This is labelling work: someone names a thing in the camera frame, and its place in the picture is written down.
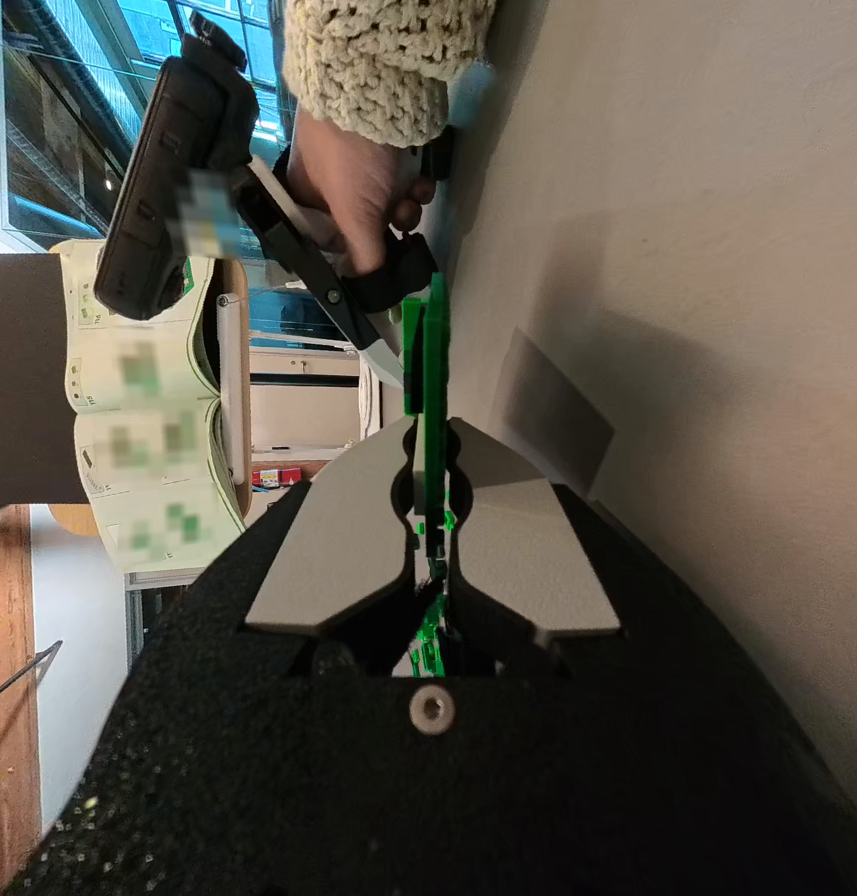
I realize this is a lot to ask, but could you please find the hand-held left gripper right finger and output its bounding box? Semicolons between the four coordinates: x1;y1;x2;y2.
446;416;623;637

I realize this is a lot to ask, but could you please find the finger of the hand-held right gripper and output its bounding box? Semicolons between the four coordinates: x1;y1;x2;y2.
358;332;408;391

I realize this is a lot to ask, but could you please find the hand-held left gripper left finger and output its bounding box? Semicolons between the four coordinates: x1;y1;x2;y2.
245;416;419;637

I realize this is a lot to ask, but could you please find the green lego plate assembly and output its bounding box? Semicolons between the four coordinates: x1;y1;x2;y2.
400;272;452;561

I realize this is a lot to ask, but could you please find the person's right forearm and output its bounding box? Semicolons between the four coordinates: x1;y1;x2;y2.
281;0;501;149

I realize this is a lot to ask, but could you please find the pile of loose lego bricks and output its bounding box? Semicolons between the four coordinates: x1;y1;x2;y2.
409;510;459;678

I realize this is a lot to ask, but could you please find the lego instruction booklet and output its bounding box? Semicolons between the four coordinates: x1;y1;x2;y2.
50;238;252;576

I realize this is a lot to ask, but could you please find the person's right hand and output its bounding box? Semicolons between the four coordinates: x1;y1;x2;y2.
283;107;438;279

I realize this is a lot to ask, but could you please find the large glass window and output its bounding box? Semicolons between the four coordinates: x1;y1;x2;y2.
0;0;298;254

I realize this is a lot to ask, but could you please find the white cabinet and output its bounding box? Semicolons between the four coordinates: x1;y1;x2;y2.
248;349;385;464

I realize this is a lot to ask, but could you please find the dark rectangular board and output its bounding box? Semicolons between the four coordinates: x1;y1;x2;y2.
0;253;93;506

